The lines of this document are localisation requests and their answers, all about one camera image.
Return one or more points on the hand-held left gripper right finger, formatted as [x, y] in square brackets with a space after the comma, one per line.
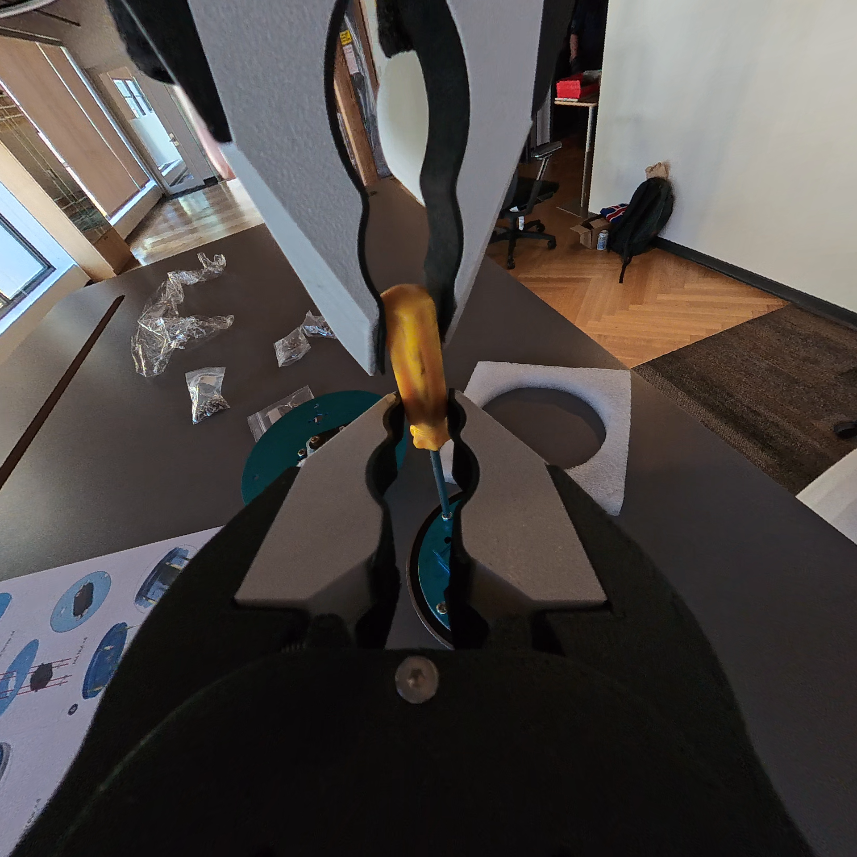
[529, 535]

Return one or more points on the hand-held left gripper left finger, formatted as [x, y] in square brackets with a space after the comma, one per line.
[314, 535]

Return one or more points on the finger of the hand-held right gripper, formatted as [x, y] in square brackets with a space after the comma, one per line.
[502, 100]
[281, 134]

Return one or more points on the blue round bracket base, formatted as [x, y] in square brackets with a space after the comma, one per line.
[435, 562]

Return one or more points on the dark grey desk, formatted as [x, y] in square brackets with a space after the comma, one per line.
[703, 569]

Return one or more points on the white narrow table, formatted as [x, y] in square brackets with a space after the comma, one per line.
[576, 102]

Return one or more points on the wooden pillar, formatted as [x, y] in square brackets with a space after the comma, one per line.
[348, 100]

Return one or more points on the red box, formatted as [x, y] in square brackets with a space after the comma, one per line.
[577, 87]

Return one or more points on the blue round plate with servo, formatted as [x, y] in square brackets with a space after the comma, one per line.
[268, 462]

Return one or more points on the black office chair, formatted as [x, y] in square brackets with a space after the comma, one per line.
[529, 194]

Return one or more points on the flat clear plastic bag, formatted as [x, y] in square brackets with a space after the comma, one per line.
[274, 418]

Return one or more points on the small cardboard box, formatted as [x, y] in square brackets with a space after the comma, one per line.
[584, 234]

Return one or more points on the red and blue cloth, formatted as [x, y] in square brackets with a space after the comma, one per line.
[614, 211]

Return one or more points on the brown paper bag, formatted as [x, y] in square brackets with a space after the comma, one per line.
[659, 171]

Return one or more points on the small clear bag of screws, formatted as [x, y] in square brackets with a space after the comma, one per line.
[207, 395]
[291, 347]
[318, 327]

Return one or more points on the black backpack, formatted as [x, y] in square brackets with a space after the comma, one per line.
[643, 221]

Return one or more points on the crumpled clear plastic wrap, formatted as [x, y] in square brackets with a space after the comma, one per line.
[160, 335]

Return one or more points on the printed instruction booklet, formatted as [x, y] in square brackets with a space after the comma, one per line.
[60, 756]

